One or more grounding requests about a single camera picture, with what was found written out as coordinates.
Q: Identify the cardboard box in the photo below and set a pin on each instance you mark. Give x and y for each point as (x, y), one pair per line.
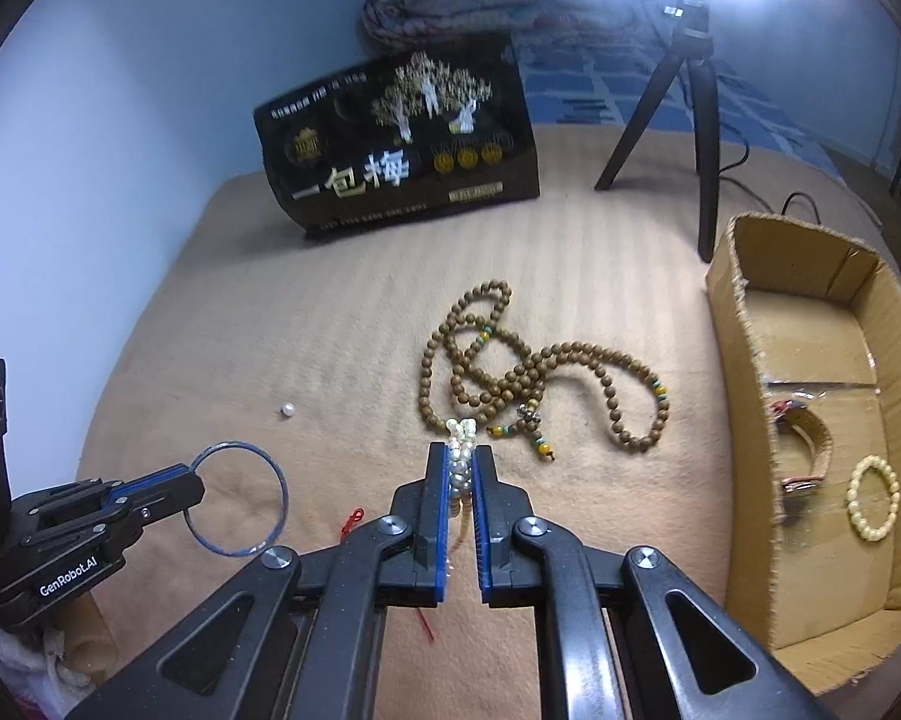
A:
(818, 420)

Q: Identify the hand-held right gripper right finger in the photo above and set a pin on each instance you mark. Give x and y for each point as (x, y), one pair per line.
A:
(483, 525)

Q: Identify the folded patterned quilt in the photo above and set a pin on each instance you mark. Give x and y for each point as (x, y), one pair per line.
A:
(450, 4)

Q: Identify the black snack bag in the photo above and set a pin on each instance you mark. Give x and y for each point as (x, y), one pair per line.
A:
(398, 142)

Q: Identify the white fluffy cloth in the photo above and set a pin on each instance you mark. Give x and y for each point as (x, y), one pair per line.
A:
(15, 664)

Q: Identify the blue patterned bedsheet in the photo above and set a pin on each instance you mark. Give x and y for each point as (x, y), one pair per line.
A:
(593, 82)

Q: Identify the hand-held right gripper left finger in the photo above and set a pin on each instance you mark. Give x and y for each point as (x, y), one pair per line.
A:
(437, 525)

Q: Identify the blue thin bangle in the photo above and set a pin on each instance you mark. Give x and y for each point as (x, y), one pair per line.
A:
(279, 481)

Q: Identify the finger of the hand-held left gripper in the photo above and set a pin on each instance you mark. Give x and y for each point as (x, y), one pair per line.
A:
(162, 493)

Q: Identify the black tripod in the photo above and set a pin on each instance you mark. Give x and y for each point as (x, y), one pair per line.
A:
(702, 112)

